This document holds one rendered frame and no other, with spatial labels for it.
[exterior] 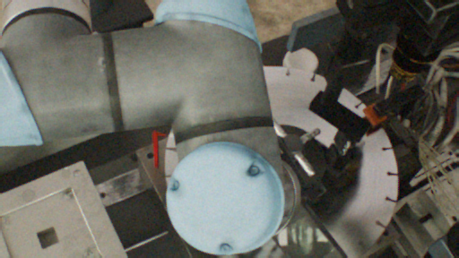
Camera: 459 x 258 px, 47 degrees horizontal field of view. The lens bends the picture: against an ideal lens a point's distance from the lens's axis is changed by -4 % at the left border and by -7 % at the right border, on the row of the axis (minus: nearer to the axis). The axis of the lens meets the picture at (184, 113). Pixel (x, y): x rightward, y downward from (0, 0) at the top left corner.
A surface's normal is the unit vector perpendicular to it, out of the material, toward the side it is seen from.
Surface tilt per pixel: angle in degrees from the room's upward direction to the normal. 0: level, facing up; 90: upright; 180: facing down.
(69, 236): 0
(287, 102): 0
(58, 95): 42
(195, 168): 32
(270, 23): 0
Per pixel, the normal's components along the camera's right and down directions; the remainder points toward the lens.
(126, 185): 0.02, -0.54
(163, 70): 0.11, -0.02
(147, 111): 0.17, 0.69
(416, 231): -0.90, 0.36
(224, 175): -0.32, -0.12
